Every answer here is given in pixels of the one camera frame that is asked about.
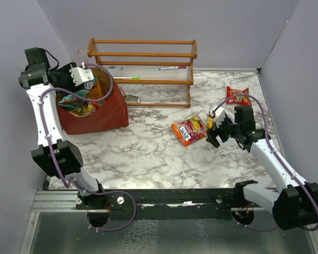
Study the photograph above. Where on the purple marker pen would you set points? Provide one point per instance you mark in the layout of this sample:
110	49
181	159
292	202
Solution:
173	67

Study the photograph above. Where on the yellow M&M's packet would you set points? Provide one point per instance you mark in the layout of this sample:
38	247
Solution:
210	121

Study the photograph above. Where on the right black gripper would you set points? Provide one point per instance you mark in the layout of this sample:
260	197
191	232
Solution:
214	131

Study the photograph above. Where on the teal Fox's mint candy bag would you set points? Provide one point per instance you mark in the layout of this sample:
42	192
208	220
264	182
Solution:
70	102

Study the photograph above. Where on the Fox's fruits candy bag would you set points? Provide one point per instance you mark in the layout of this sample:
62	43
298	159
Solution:
190	130

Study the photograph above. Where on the green marker pen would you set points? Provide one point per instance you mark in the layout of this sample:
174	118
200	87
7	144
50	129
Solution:
130	77

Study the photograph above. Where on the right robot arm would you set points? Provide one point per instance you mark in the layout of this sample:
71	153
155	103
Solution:
295	202

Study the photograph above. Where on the red paper bag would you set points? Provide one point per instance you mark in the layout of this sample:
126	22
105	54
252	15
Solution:
112	114

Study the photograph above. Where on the small packet behind gripper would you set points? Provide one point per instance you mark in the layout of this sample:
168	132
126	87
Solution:
132	99

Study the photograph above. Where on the wooden shelf rack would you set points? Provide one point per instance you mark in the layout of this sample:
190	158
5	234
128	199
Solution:
143	58

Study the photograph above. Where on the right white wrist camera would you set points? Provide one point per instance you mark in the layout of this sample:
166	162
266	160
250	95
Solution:
218	113

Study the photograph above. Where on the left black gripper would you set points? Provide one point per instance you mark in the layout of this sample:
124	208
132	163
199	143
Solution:
71	87

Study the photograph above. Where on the orange honey dijon chips bag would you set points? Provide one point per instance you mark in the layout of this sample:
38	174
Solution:
92	89

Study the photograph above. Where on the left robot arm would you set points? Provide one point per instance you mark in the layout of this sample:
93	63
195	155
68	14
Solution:
55	155

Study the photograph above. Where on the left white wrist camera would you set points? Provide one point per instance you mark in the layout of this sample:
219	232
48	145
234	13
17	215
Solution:
81	74

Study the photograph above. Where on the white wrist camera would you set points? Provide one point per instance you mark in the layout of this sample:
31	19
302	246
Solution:
81	74
218	113

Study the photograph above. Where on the orange Fox's candy bag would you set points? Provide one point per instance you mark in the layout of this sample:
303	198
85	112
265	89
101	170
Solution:
86	110

